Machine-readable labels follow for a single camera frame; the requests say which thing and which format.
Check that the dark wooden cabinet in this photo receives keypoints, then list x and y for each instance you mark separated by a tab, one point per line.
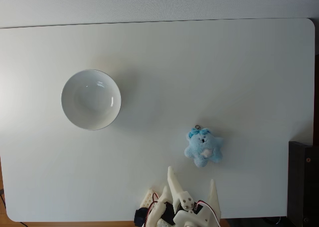
302	184

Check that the skyblue star plush doll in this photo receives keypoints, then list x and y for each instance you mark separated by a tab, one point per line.
203	147

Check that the white ceramic bowl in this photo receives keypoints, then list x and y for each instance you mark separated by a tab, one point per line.
91	99

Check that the black table clamp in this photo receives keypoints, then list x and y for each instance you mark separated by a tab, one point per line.
140	217

